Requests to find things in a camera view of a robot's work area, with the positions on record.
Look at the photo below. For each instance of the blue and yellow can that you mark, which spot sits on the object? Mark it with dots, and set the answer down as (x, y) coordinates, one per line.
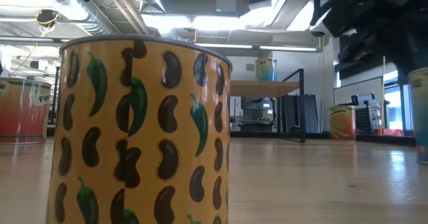
(420, 117)
(265, 70)

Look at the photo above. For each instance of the orange beans can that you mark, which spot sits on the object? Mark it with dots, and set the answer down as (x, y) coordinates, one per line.
(342, 123)

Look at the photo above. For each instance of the red pinto beans can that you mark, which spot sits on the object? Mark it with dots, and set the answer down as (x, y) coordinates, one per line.
(23, 117)

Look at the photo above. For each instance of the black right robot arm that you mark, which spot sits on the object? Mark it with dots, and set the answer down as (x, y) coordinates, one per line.
(354, 13)

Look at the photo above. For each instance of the wooden shelf with black legs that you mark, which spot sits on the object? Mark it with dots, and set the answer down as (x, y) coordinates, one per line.
(261, 88)

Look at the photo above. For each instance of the glass window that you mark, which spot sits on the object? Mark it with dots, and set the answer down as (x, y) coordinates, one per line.
(394, 107)

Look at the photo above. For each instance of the black pegboard rack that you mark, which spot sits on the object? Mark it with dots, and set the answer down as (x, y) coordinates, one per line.
(364, 120)

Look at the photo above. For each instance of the red bin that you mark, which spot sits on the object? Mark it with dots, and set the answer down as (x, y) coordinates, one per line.
(389, 132)

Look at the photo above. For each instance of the black panel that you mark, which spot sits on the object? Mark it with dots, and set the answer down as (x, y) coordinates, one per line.
(311, 113)

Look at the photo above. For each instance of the grey machine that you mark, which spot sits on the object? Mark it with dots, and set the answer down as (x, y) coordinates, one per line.
(257, 112)

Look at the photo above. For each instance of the long ceiling light strip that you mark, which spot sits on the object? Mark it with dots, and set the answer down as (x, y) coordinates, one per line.
(224, 45)

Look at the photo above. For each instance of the grey ceiling box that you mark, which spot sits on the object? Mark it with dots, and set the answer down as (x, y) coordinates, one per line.
(227, 5)

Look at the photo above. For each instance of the yellow can with black beans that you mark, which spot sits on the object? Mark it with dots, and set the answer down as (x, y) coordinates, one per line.
(150, 133)

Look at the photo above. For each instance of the large round silver duct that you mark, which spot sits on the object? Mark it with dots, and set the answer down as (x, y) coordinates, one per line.
(83, 13)

